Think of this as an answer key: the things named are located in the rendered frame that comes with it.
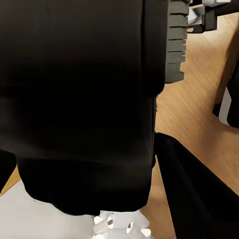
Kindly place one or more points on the camera tripod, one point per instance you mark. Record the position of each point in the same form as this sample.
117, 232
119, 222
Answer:
180, 17

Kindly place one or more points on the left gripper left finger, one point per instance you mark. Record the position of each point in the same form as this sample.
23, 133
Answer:
7, 165

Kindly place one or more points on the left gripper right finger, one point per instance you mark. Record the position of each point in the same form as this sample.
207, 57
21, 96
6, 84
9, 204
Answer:
202, 206

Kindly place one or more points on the digital camera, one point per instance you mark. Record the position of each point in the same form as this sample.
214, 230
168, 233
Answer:
78, 87

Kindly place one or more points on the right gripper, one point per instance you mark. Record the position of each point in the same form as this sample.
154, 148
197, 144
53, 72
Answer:
209, 19

